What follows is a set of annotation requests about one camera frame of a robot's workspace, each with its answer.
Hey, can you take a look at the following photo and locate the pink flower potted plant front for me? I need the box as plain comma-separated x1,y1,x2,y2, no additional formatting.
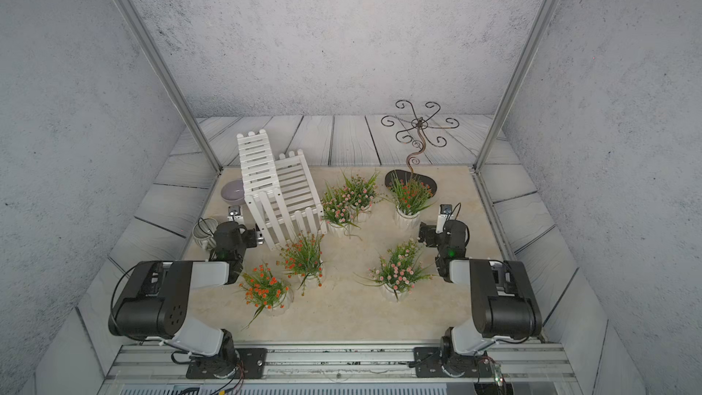
356,239,433,303

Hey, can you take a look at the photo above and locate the pink flower potted plant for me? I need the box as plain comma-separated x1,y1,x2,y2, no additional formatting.
343,173,381,223
356,239,433,303
322,187,358,238

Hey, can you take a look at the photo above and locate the orange flower potted plant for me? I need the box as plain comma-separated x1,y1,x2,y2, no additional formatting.
239,263,294,327

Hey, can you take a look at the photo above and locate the red flower potted plant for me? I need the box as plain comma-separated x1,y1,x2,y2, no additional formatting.
280,234,325,294

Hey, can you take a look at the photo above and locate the white wooden slatted rack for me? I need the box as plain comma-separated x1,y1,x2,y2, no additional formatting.
237,130,327,250

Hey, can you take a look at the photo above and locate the pink flower potted plant back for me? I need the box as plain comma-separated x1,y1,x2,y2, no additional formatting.
343,173,381,223

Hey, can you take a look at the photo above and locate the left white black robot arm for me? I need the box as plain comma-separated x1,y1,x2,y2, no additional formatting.
108,221,267,380

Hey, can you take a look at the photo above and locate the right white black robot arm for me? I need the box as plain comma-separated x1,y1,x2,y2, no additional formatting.
419,219,543,378

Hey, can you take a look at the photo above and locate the striped grey ceramic mug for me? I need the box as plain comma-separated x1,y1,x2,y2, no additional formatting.
192,218,219,252

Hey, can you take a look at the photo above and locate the purple ceramic bowl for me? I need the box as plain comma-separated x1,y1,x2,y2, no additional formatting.
220,179,245,206

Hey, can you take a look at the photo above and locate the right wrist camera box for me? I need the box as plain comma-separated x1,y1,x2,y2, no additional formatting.
435,204,453,234

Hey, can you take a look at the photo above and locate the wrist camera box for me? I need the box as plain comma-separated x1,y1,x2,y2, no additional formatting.
228,205,245,225
435,204,453,234

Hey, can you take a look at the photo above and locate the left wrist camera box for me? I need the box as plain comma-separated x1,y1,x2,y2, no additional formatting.
228,205,245,225

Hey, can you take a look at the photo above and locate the bronze wire scroll stand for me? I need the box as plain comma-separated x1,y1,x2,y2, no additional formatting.
380,100,460,197

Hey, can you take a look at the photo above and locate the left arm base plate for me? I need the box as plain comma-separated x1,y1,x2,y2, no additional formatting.
186,347,268,380

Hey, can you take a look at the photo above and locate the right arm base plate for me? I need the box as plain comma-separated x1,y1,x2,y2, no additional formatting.
408,347,494,380

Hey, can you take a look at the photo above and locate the aluminium front rail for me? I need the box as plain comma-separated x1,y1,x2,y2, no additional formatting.
99,341,581,394

